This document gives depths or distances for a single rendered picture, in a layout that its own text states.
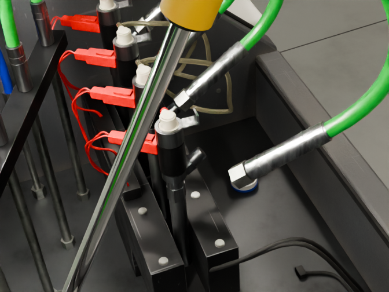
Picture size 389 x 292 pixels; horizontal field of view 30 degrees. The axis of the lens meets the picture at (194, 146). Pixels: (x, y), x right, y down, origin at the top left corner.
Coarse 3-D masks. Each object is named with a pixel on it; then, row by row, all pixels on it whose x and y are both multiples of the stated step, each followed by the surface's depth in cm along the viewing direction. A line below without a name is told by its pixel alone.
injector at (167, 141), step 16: (160, 144) 71; (176, 144) 70; (160, 160) 73; (176, 160) 72; (192, 160) 74; (176, 176) 74; (176, 192) 75; (176, 208) 77; (176, 224) 79; (176, 240) 81
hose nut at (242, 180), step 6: (240, 162) 64; (234, 168) 63; (240, 168) 63; (234, 174) 63; (240, 174) 63; (246, 174) 63; (234, 180) 63; (240, 180) 63; (246, 180) 63; (252, 180) 63; (240, 186) 63
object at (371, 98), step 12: (384, 0) 51; (384, 72) 55; (384, 84) 56; (372, 96) 57; (384, 96) 56; (348, 108) 58; (360, 108) 57; (372, 108) 57; (336, 120) 59; (348, 120) 58; (360, 120) 58; (336, 132) 59
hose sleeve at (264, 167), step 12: (300, 132) 61; (312, 132) 60; (324, 132) 59; (288, 144) 61; (300, 144) 60; (312, 144) 60; (264, 156) 62; (276, 156) 61; (288, 156) 61; (252, 168) 62; (264, 168) 62; (276, 168) 62
